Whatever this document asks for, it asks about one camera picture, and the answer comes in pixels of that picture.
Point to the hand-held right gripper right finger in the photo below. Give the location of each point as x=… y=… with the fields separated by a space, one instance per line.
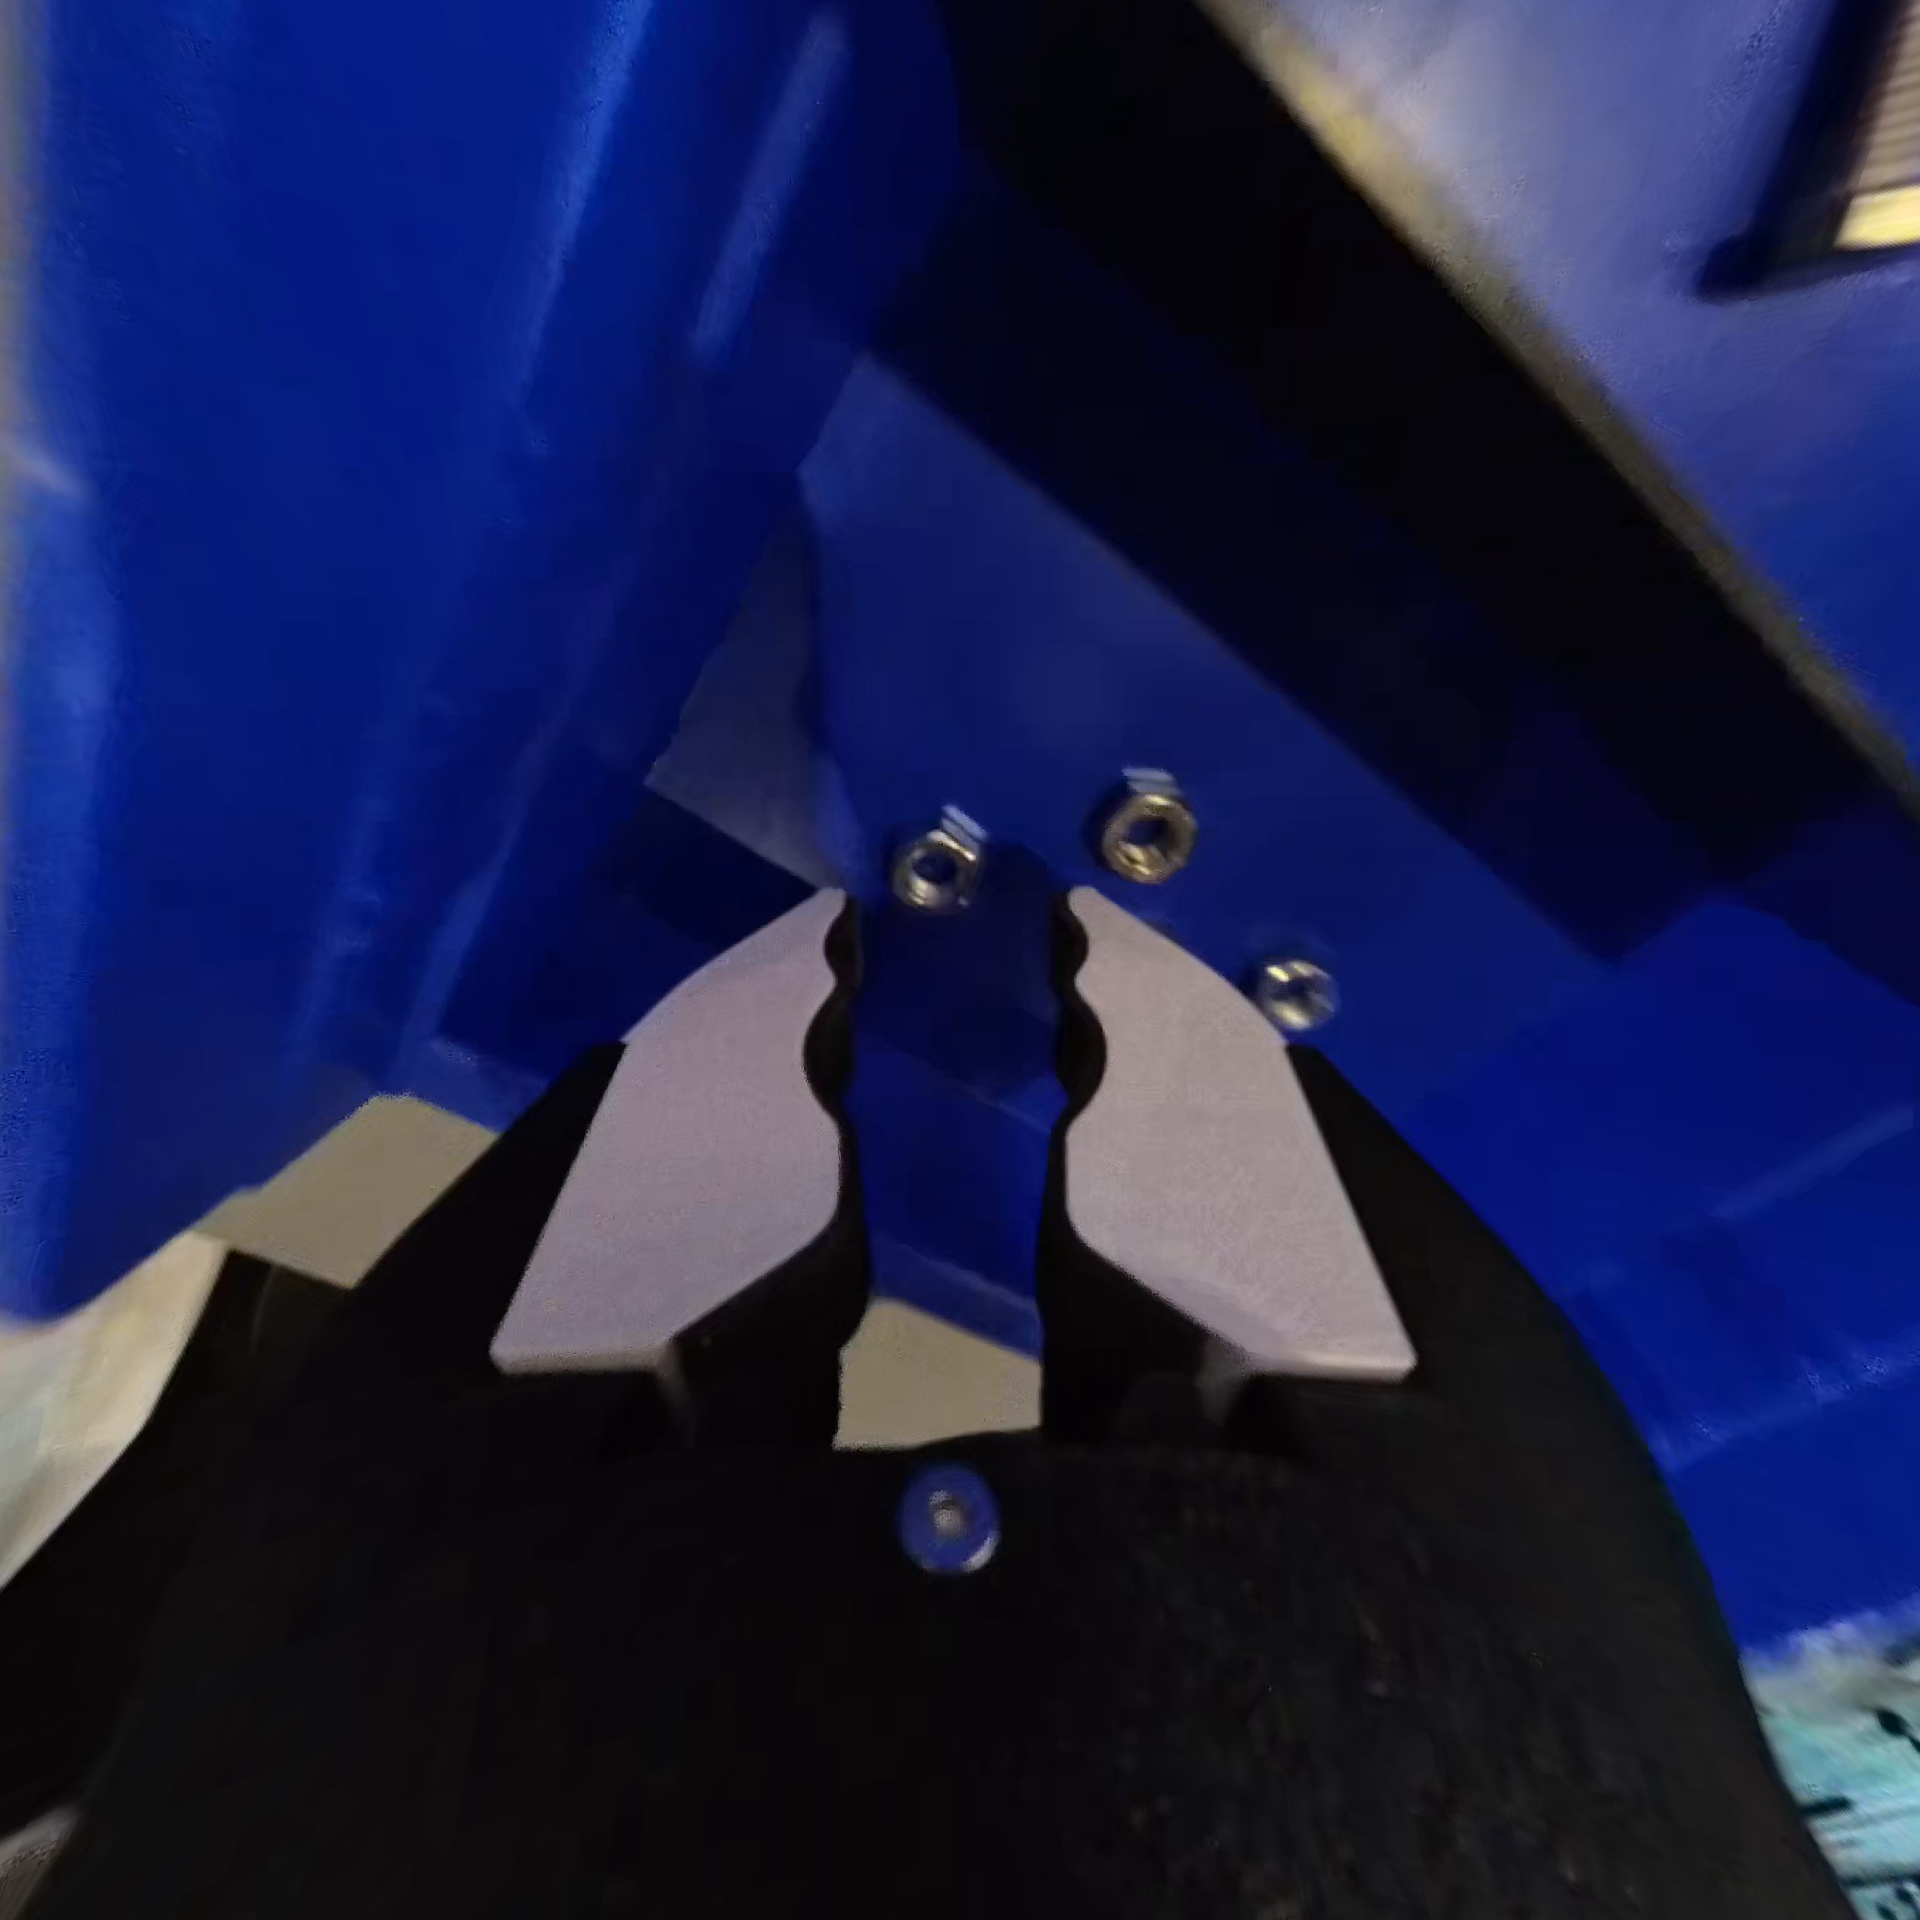
x=1214 y=1171

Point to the silver hex nut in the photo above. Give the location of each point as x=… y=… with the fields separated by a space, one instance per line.
x=1146 y=829
x=1299 y=993
x=932 y=870

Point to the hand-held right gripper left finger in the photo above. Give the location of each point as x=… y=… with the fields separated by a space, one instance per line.
x=705 y=1156

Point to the large blue plastic bin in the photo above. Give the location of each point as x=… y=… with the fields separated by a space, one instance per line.
x=1049 y=675

